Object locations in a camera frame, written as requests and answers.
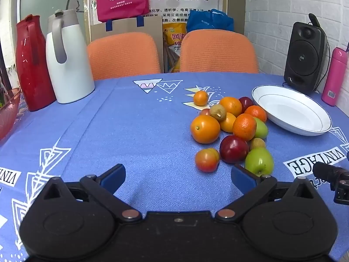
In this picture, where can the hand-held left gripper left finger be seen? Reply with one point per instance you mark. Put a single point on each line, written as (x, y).
(113, 178)

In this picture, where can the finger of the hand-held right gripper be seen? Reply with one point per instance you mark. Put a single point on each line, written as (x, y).
(327, 170)

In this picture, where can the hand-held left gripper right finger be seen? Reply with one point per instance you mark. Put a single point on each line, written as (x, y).
(242, 178)

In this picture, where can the green apple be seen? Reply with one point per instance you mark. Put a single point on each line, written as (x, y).
(259, 161)
(261, 128)

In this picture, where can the dark red apple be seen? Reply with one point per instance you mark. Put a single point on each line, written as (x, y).
(234, 149)

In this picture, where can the brown kiwi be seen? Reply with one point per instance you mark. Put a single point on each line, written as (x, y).
(257, 142)
(217, 112)

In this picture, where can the red orange nectarine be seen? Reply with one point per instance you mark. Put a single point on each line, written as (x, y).
(207, 160)
(204, 112)

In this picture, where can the bumpy mandarin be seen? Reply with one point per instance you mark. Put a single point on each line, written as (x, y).
(256, 113)
(244, 127)

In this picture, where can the smooth orange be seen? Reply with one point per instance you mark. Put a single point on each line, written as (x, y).
(228, 125)
(231, 106)

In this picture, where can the large orange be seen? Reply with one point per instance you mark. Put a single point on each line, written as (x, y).
(205, 129)

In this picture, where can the white plate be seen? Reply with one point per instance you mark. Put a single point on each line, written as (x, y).
(291, 109)

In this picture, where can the dark red plum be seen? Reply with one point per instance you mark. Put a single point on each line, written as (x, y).
(246, 103)

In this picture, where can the small tangerine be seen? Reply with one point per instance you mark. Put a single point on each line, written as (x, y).
(200, 98)

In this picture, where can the blue printed tablecloth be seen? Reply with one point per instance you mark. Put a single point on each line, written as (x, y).
(122, 131)

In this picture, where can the pink bottle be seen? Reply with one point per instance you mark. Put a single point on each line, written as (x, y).
(335, 73)

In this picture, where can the black speaker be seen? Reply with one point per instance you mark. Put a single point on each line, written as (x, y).
(305, 57)

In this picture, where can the white thermos jug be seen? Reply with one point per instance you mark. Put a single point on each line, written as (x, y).
(73, 68)

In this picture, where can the orange chair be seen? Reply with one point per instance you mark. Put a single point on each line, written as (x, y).
(122, 57)
(218, 51)

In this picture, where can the red thermos jug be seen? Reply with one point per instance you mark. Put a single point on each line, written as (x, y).
(30, 73)

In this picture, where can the cardboard box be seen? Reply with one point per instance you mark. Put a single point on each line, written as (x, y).
(128, 26)

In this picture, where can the yellow printed bag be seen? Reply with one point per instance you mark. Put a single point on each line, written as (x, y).
(173, 36)

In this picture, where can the blue plastic bag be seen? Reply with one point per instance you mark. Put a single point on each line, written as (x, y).
(210, 21)

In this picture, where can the magenta fabric bag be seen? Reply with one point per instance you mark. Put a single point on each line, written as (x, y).
(122, 0)

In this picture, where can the white wall poster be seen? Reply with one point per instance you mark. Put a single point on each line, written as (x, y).
(185, 2)

